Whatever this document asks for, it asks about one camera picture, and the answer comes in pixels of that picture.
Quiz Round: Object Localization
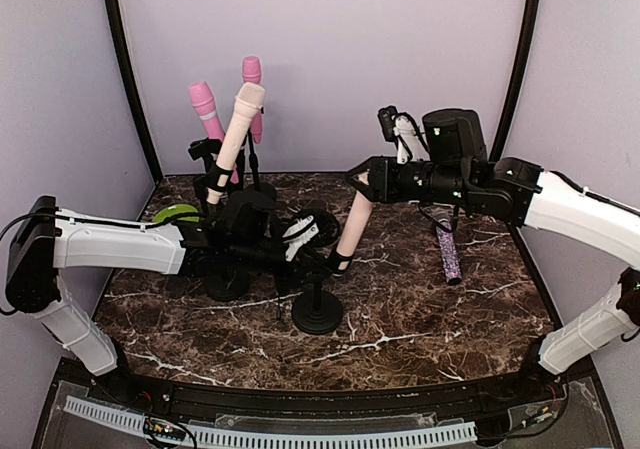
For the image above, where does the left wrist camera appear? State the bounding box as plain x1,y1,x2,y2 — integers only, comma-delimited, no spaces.
282,215,319,262

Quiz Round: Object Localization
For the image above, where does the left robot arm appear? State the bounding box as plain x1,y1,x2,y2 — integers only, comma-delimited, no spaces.
5,190,341,405

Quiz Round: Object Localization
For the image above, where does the black clip mic stand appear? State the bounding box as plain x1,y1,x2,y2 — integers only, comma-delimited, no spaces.
188,138,245,204

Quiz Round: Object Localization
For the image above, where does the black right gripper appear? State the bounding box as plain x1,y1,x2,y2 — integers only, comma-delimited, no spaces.
348,153,472,205

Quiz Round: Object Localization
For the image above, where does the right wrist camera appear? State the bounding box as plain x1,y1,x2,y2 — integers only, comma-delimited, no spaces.
377,105,428,165

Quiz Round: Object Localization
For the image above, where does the purple rhinestone microphone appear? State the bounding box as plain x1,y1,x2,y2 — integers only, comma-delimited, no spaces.
433,209,462,285

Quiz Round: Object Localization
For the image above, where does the tall beige microphone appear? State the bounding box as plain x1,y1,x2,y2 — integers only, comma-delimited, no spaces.
209,82,265,204

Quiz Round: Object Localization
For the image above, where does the back pink microphone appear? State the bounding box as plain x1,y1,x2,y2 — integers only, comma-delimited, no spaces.
241,56,264,145

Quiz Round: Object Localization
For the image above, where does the round-base stand of tall beige mic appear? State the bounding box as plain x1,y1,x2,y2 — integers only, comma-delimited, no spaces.
192,156,251,302

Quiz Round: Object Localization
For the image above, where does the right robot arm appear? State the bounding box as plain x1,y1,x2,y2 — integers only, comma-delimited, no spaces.
331,106,639,403

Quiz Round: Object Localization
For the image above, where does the green round plate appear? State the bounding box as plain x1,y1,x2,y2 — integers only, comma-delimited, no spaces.
152,203,200,224

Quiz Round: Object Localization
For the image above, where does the beige microphone round head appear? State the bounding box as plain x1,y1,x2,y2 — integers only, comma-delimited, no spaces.
328,190,373,275

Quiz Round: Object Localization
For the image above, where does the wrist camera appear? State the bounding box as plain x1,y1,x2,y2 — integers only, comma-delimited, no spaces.
282,215,319,262
377,105,428,165

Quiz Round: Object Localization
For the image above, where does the black front rail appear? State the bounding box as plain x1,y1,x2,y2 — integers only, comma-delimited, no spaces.
59,353,591,428

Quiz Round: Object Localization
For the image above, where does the front pink microphone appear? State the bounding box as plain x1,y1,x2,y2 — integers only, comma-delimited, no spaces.
187,80,240,185

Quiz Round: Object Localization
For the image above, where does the pink microphone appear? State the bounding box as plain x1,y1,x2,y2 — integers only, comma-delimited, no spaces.
241,56,264,145
187,80,240,185

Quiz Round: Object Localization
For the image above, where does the black tripod mic stand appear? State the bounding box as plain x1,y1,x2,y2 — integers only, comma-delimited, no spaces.
269,208,342,320

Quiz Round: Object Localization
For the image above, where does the white slotted cable duct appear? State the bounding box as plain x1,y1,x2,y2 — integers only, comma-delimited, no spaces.
63,396,477,448

